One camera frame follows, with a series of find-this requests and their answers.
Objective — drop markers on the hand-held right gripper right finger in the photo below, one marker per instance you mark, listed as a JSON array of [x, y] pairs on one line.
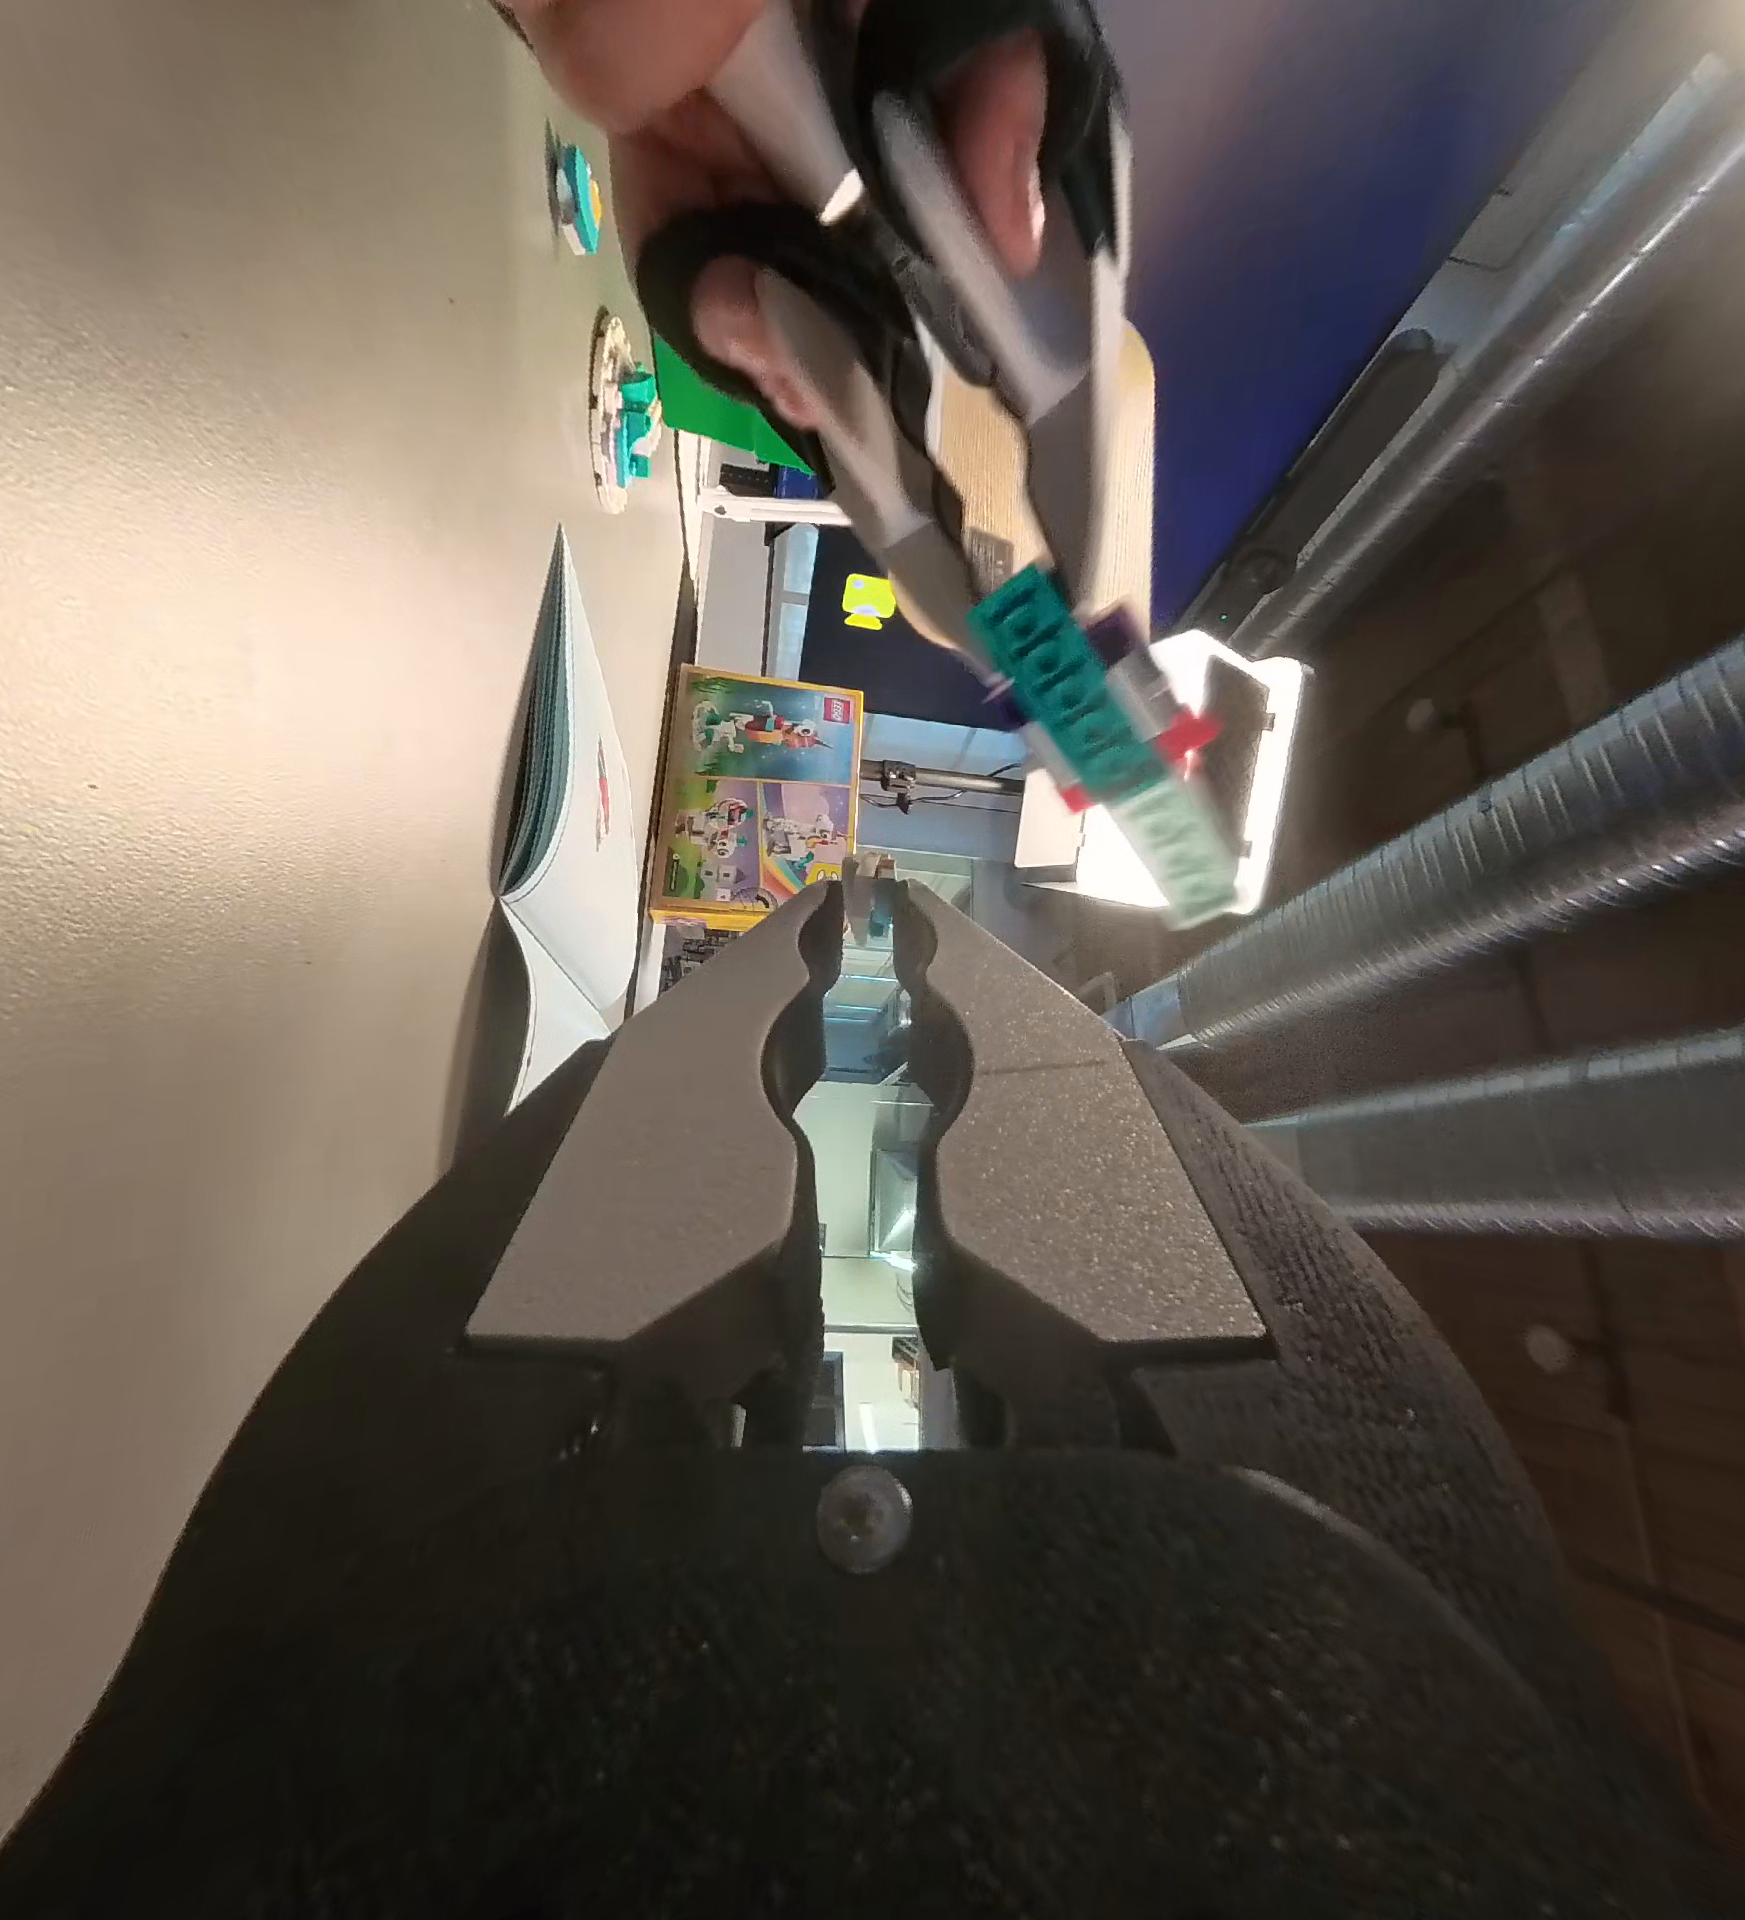
[[1096, 1216]]

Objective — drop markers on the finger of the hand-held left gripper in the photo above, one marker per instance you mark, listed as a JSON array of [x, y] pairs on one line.
[[932, 578], [1084, 479]]

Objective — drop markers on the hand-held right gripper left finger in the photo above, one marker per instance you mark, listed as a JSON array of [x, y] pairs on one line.
[[632, 1200]]

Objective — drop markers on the colourful lego build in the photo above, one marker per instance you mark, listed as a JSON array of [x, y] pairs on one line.
[[1096, 720]]

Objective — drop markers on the yellow lego set box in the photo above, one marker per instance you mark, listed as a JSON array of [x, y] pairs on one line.
[[752, 795]]

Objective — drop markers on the white round lego assembly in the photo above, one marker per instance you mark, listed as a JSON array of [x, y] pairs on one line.
[[625, 413]]

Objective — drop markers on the open lego instruction booklet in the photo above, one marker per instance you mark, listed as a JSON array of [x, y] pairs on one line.
[[574, 841]]

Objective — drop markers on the small teal lego assembly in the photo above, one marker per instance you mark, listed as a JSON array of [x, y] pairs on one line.
[[578, 187]]

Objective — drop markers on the person's left hand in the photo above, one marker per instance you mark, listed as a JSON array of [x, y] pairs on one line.
[[662, 105]]

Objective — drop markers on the yellow sticker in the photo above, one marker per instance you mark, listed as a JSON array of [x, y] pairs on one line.
[[868, 600]]

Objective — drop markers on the green plastic bin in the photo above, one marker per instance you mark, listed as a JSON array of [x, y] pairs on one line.
[[715, 398]]

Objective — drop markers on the silver ventilation duct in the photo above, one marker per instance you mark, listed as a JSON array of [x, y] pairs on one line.
[[1488, 841], [1563, 1125], [1563, 330]]

